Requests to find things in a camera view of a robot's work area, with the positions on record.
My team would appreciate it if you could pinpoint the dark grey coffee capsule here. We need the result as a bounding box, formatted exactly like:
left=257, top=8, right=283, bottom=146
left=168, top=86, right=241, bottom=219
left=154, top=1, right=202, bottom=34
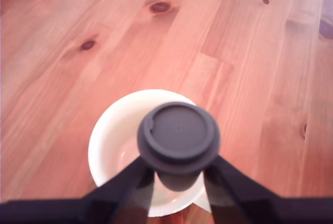
left=137, top=101, right=222, bottom=192

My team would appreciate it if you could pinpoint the floral printed white mug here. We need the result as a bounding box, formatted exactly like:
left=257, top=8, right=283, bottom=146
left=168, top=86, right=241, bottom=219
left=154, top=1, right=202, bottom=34
left=87, top=89, right=213, bottom=218

